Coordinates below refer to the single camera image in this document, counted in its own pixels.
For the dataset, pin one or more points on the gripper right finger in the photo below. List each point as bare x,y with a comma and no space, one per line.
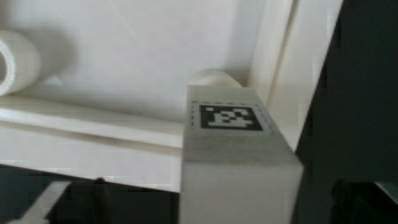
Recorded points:
364,203

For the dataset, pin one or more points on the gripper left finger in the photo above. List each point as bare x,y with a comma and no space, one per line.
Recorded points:
101,203

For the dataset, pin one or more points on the white table leg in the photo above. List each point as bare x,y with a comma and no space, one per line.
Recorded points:
240,168

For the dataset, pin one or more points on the white square tabletop part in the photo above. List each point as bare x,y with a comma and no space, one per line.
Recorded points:
126,47

